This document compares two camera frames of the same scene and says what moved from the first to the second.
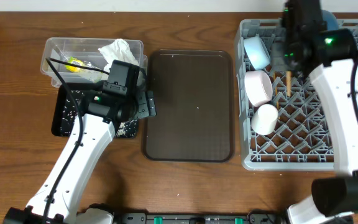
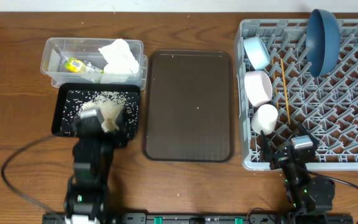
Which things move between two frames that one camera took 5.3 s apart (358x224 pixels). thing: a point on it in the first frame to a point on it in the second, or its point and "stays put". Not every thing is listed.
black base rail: x=253 y=218 stays put
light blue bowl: x=257 y=51 stays put
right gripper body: x=289 y=60 to x=279 y=161
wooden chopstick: x=288 y=81 to x=285 y=93
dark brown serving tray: x=194 y=121 stays put
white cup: x=265 y=120 stays put
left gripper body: x=149 y=104 to x=103 y=137
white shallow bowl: x=258 y=87 stays put
